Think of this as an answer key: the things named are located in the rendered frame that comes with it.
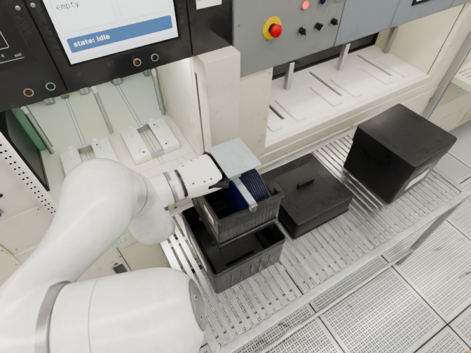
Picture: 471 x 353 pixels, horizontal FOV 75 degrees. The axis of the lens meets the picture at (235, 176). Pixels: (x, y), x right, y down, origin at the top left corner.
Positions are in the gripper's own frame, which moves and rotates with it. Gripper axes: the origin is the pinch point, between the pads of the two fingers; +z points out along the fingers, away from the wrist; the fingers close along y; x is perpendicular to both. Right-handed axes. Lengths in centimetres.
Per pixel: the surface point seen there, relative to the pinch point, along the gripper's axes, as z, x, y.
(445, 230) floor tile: 152, -125, 25
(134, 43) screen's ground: -12.5, 23.3, -29.5
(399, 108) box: 90, -24, -12
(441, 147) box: 86, -24, 13
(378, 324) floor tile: 67, -125, 46
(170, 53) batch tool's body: -3.3, 18.1, -29.9
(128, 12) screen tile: -11.9, 30.8, -29.5
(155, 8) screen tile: -5.1, 30.4, -29.7
